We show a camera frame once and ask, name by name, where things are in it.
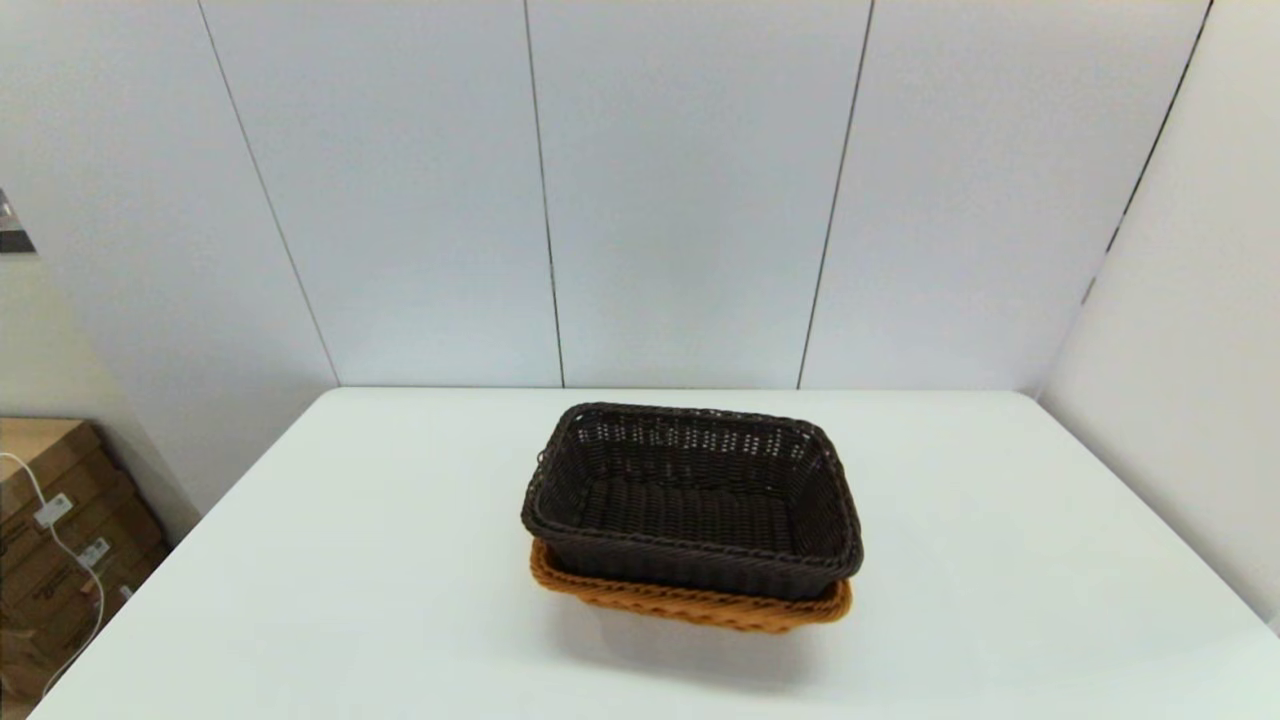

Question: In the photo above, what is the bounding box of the dark brown wicker basket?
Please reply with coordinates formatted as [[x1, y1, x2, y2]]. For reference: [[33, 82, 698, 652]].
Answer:
[[520, 402, 865, 602]]

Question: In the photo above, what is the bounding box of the orange wicker basket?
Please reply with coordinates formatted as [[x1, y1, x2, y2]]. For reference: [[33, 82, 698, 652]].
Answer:
[[529, 538, 854, 634]]

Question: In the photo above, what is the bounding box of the brown cardboard box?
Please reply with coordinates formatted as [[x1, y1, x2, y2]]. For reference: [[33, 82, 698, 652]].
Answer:
[[0, 417, 136, 546], [0, 495, 171, 706]]

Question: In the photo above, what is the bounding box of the thin white cable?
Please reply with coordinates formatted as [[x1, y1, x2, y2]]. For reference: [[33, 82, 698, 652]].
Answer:
[[0, 452, 107, 696]]

